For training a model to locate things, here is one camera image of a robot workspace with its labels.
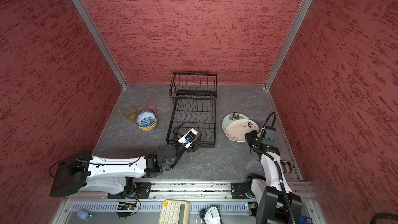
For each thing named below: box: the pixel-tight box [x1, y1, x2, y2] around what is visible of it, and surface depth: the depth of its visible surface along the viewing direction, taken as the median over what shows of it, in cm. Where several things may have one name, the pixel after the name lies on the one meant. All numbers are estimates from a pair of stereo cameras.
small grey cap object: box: [76, 209, 93, 221], surface depth 68 cm
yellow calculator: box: [158, 199, 191, 224], surface depth 69 cm
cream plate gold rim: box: [224, 118, 260, 143], surface depth 94 cm
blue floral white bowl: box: [135, 109, 156, 128], surface depth 95 cm
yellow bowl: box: [138, 120, 158, 131], surface depth 91 cm
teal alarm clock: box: [199, 204, 222, 224], surface depth 66 cm
